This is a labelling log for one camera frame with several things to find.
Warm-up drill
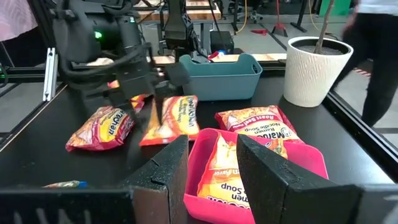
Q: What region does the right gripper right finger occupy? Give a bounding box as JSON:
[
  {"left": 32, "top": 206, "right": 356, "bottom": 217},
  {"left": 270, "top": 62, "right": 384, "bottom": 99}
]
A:
[{"left": 236, "top": 133, "right": 363, "bottom": 224}]

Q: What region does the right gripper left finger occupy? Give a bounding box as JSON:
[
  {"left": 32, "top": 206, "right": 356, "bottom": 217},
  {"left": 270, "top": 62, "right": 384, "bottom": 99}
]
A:
[{"left": 119, "top": 134, "right": 190, "bottom": 224}]

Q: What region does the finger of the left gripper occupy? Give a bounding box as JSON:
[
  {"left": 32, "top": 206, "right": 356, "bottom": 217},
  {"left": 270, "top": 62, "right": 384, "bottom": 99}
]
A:
[
  {"left": 154, "top": 62, "right": 191, "bottom": 125},
  {"left": 108, "top": 91, "right": 139, "bottom": 124}
]

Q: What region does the orange Maruchan ramen packet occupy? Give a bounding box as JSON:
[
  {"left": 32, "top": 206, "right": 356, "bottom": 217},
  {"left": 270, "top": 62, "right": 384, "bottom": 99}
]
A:
[
  {"left": 197, "top": 134, "right": 289, "bottom": 210},
  {"left": 139, "top": 95, "right": 200, "bottom": 147}
]

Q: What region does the blue Maruchan ramen packet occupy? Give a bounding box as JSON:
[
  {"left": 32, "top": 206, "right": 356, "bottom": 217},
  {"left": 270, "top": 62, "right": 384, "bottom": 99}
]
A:
[{"left": 42, "top": 180, "right": 90, "bottom": 189}]

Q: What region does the pink plastic bin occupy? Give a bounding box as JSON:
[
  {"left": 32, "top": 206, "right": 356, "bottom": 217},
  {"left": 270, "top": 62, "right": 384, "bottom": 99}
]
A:
[{"left": 183, "top": 127, "right": 330, "bottom": 224}]

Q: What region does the teal plastic bin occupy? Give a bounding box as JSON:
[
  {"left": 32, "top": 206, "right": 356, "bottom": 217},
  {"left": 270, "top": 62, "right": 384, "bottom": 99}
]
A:
[{"left": 178, "top": 53, "right": 264, "bottom": 102}]

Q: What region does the black equipment box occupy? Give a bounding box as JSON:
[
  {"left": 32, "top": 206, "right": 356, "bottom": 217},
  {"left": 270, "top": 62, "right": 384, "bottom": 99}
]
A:
[{"left": 210, "top": 30, "right": 235, "bottom": 55}]

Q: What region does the wooden workbench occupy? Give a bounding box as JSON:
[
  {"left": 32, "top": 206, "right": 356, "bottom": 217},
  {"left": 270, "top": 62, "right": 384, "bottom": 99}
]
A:
[{"left": 133, "top": 0, "right": 222, "bottom": 22}]

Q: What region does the red broom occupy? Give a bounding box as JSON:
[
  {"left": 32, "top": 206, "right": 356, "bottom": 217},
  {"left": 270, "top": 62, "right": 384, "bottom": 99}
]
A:
[{"left": 271, "top": 0, "right": 289, "bottom": 38}]

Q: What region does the white textured plant pot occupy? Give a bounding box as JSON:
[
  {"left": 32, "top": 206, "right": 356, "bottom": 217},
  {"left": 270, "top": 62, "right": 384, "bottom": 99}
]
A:
[{"left": 282, "top": 36, "right": 354, "bottom": 108}]

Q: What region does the person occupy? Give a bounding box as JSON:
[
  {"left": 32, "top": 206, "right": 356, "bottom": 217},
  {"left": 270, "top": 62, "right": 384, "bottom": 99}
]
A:
[
  {"left": 335, "top": 0, "right": 398, "bottom": 128},
  {"left": 0, "top": 0, "right": 39, "bottom": 42}
]

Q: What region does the green panel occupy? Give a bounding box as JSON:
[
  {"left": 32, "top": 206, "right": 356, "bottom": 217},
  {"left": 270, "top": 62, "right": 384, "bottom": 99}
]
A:
[{"left": 318, "top": 0, "right": 354, "bottom": 17}]

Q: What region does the silver aluminium extrusion post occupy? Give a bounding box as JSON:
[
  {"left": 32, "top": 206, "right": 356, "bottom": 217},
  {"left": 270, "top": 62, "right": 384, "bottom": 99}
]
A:
[{"left": 42, "top": 47, "right": 59, "bottom": 102}]

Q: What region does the yellow floor cable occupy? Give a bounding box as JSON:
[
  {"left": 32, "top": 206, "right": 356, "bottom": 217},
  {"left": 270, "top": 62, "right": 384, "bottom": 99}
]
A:
[{"left": 233, "top": 0, "right": 249, "bottom": 35}]

